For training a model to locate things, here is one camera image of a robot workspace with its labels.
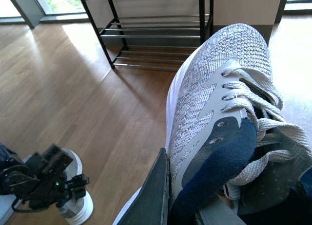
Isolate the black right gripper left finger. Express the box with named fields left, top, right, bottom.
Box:
left=118, top=148, right=170, bottom=225

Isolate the black metal shoe rack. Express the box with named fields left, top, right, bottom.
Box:
left=80, top=0, right=215, bottom=71

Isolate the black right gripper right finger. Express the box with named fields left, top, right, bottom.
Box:
left=239, top=168, right=312, bottom=225

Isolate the grey knit sneaker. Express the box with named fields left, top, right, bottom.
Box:
left=112, top=23, right=312, bottom=225
left=56, top=148, right=94, bottom=225

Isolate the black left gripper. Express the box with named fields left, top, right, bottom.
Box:
left=14, top=144, right=89, bottom=214

